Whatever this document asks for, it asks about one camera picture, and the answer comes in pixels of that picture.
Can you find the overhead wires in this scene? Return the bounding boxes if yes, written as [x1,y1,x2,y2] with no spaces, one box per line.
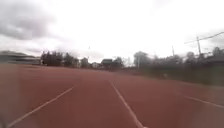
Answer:
[183,31,224,45]

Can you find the grass strip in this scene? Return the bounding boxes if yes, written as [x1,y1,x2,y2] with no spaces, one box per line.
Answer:
[123,66,224,86]

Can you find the round dark tree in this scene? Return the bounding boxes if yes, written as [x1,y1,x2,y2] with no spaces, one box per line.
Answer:
[133,50,151,69]

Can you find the trees with low buildings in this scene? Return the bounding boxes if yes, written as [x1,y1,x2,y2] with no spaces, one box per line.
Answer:
[79,56,125,70]

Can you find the tall utility pole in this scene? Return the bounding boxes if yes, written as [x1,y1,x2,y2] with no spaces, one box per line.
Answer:
[196,35,203,56]

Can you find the long low building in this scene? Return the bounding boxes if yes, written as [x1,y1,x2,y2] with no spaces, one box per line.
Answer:
[0,50,42,66]

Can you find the red running track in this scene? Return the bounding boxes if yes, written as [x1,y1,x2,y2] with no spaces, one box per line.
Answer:
[0,63,224,128]

